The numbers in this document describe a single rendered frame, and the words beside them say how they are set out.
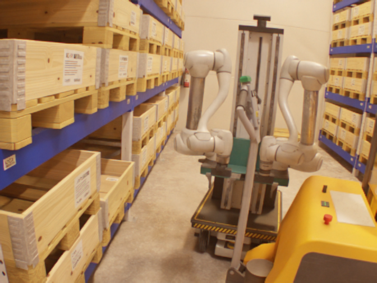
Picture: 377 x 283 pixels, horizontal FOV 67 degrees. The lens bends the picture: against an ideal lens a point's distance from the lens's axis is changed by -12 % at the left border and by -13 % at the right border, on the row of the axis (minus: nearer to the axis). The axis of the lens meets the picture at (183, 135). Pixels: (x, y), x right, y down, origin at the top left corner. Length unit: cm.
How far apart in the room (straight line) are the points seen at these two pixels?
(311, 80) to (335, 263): 118
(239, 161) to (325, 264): 139
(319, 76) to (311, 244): 113
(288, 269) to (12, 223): 102
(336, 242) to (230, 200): 152
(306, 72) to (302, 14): 507
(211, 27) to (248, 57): 435
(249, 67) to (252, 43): 19
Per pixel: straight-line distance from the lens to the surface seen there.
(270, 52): 244
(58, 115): 130
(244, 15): 683
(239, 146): 244
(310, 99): 210
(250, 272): 175
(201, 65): 209
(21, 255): 119
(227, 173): 208
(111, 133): 291
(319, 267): 130
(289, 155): 193
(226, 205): 265
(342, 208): 155
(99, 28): 182
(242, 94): 140
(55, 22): 193
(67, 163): 185
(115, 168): 274
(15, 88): 100
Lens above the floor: 147
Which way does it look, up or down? 13 degrees down
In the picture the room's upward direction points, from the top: 4 degrees clockwise
